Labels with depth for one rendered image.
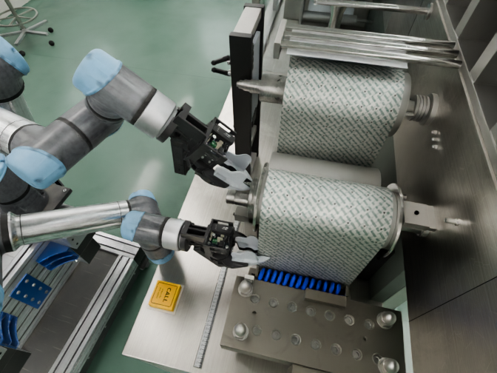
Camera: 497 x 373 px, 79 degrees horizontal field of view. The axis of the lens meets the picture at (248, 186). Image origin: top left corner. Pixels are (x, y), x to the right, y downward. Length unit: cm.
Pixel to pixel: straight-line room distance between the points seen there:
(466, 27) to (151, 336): 101
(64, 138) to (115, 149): 206
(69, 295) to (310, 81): 158
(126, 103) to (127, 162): 199
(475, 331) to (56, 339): 166
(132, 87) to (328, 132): 42
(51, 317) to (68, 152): 136
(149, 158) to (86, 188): 50
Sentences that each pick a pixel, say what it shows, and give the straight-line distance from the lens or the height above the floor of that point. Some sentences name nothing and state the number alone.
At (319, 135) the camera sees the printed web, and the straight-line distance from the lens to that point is 72.
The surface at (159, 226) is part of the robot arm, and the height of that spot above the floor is 115.
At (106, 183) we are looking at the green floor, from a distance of 244.
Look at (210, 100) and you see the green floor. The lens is 289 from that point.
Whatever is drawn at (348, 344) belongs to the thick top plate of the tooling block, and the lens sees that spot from 79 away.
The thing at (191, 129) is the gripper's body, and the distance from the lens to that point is 53.
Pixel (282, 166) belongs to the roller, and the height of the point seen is 123.
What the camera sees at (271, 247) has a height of 115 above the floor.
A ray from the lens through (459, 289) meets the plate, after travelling 57.
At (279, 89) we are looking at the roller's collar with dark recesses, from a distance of 72.
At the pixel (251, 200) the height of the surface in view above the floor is 127.
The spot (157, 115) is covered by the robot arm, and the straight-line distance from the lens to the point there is 53.
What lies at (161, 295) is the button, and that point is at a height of 92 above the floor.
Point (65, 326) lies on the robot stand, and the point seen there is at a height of 21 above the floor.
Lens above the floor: 178
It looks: 54 degrees down
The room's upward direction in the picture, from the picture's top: straight up
